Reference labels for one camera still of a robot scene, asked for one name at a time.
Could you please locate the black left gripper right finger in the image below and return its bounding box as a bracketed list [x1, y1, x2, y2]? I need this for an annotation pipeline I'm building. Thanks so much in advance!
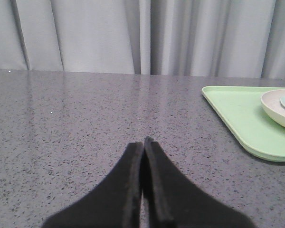
[144, 137, 254, 228]

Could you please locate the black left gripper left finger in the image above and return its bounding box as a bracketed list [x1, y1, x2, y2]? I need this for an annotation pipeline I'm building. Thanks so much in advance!
[43, 142, 143, 228]

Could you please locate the beige round plate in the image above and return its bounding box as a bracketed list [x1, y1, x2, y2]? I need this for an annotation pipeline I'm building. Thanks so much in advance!
[260, 88, 285, 128]

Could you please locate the light green plastic tray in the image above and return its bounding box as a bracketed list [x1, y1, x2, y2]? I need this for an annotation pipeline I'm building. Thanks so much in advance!
[202, 86, 285, 162]

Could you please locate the grey pleated curtain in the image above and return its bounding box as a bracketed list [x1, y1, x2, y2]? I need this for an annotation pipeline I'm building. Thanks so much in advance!
[0, 0, 285, 79]

